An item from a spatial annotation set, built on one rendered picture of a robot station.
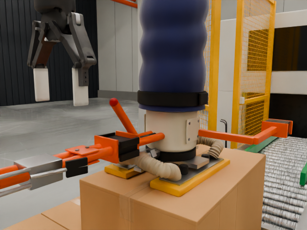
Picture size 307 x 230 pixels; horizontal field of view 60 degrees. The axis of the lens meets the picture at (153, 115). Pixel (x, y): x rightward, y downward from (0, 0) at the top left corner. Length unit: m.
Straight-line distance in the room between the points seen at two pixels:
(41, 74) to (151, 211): 0.41
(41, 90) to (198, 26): 0.47
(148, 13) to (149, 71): 0.16
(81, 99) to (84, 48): 0.09
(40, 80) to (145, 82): 0.32
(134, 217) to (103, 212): 0.12
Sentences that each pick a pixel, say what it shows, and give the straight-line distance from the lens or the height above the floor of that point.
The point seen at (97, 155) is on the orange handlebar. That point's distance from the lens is 0.63.
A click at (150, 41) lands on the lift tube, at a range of 0.80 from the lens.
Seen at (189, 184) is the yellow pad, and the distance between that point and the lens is 0.76.
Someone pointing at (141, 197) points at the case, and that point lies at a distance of 0.72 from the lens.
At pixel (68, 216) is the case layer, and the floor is 0.54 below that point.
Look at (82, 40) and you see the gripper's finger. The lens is 0.50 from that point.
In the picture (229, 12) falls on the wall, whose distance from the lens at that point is 10.96.
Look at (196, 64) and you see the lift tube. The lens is 0.81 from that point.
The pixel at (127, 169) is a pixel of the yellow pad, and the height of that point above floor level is 0.97.
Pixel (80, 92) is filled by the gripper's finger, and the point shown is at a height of 1.23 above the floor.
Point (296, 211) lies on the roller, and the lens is 1.70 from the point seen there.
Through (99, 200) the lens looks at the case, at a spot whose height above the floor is 0.90.
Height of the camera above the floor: 1.26
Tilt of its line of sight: 9 degrees down
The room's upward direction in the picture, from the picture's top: straight up
